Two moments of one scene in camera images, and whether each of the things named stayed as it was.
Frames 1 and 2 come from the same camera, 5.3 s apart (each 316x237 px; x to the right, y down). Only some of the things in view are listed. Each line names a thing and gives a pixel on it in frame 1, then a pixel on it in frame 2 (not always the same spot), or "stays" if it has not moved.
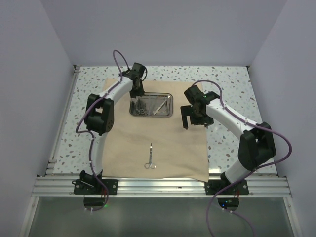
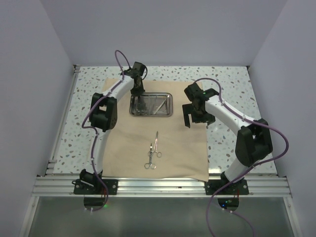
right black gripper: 187,110 stays
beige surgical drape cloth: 155,147 stays
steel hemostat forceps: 141,109 to 151,153
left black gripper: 140,93 stays
